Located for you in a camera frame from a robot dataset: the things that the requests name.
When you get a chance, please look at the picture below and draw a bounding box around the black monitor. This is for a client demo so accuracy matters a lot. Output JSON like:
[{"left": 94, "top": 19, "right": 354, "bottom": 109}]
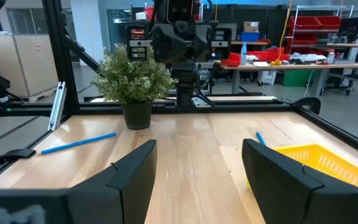
[{"left": 337, "top": 16, "right": 358, "bottom": 43}]

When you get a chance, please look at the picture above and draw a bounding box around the green potted plant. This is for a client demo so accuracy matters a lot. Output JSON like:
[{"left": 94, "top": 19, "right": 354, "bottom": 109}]
[{"left": 91, "top": 42, "right": 179, "bottom": 131}]

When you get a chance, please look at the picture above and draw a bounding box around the silver aluminium bar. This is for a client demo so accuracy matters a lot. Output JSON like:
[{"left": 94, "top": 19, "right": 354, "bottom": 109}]
[{"left": 47, "top": 81, "right": 67, "bottom": 132}]

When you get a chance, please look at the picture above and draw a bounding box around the white machine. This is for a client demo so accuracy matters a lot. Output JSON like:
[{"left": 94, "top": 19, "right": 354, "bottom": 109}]
[{"left": 289, "top": 52, "right": 328, "bottom": 64}]

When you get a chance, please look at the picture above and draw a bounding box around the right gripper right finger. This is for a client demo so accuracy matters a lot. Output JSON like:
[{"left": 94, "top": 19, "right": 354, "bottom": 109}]
[{"left": 242, "top": 138, "right": 358, "bottom": 224}]

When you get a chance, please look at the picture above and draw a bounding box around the black aluminium table frame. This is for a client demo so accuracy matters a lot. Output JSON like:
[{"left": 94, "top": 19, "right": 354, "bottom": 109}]
[{"left": 0, "top": 0, "right": 358, "bottom": 189}]

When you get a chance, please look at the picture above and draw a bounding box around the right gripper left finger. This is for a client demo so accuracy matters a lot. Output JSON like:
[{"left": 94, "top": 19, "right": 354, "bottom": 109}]
[{"left": 68, "top": 139, "right": 158, "bottom": 224}]

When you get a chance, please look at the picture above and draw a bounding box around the black frame corner bracket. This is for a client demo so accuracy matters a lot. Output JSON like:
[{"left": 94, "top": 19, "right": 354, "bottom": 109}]
[
  {"left": 292, "top": 96, "right": 322, "bottom": 116},
  {"left": 0, "top": 148, "right": 37, "bottom": 166}
]

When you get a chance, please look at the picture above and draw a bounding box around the wooden work table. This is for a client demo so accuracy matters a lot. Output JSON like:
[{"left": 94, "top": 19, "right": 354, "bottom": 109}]
[{"left": 219, "top": 60, "right": 358, "bottom": 98}]

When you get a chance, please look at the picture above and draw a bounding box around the yellow plastic basket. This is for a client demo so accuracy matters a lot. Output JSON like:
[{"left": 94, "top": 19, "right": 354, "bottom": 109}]
[{"left": 246, "top": 143, "right": 358, "bottom": 192}]

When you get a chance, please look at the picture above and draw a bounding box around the green box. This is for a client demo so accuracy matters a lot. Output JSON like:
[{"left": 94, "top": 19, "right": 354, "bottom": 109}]
[{"left": 283, "top": 70, "right": 315, "bottom": 87}]

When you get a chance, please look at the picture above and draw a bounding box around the blue box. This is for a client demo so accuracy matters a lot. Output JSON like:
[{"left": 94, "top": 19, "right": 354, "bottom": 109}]
[{"left": 240, "top": 31, "right": 260, "bottom": 43}]

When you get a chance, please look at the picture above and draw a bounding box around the beige wooden crate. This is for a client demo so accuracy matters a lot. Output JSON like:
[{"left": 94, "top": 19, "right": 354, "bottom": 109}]
[{"left": 0, "top": 30, "right": 59, "bottom": 103}]

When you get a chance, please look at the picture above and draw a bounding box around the cardboard box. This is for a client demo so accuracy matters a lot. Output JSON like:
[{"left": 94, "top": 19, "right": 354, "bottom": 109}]
[{"left": 243, "top": 21, "right": 260, "bottom": 33}]

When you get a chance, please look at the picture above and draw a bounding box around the metal shelf rack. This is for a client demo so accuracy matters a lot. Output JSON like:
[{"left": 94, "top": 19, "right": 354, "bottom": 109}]
[{"left": 286, "top": 4, "right": 356, "bottom": 58}]

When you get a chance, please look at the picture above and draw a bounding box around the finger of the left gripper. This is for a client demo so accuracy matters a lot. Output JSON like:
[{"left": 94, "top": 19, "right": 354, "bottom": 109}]
[
  {"left": 152, "top": 23, "right": 183, "bottom": 64},
  {"left": 193, "top": 24, "right": 214, "bottom": 62}
]

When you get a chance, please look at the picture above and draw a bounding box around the blue pen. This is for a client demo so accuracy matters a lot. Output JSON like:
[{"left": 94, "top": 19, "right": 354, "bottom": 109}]
[
  {"left": 40, "top": 131, "right": 117, "bottom": 156},
  {"left": 255, "top": 131, "right": 267, "bottom": 147}
]

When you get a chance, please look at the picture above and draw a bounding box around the yellow hanging cable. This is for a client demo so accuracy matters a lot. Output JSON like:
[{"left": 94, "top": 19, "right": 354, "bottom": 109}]
[{"left": 272, "top": 0, "right": 295, "bottom": 66}]

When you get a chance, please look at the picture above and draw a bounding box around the red storage bin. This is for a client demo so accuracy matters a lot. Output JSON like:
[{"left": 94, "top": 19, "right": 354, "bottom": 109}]
[
  {"left": 315, "top": 15, "right": 342, "bottom": 31},
  {"left": 247, "top": 46, "right": 290, "bottom": 62},
  {"left": 287, "top": 33, "right": 318, "bottom": 47},
  {"left": 288, "top": 16, "right": 323, "bottom": 31},
  {"left": 221, "top": 52, "right": 242, "bottom": 67}
]

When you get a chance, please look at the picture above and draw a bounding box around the white column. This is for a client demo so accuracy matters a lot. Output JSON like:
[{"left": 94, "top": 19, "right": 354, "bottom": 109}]
[{"left": 70, "top": 0, "right": 105, "bottom": 67}]

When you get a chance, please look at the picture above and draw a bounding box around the clear plastic bottle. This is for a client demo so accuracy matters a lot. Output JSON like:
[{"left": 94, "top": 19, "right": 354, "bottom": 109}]
[{"left": 240, "top": 42, "right": 248, "bottom": 65}]

